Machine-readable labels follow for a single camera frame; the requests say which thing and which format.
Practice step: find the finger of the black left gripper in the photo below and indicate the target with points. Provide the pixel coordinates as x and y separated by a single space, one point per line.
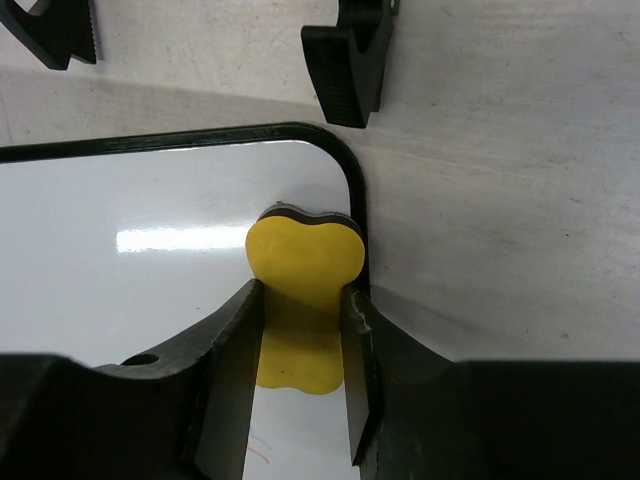
55 32
346 62

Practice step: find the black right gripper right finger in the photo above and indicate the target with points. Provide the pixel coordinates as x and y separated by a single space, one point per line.
413 414

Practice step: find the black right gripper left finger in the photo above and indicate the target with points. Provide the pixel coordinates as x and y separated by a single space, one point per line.
180 410

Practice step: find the black framed whiteboard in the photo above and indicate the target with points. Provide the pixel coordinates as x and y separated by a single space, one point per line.
111 247

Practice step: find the yellow whiteboard eraser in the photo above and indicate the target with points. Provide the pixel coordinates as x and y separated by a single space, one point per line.
303 261

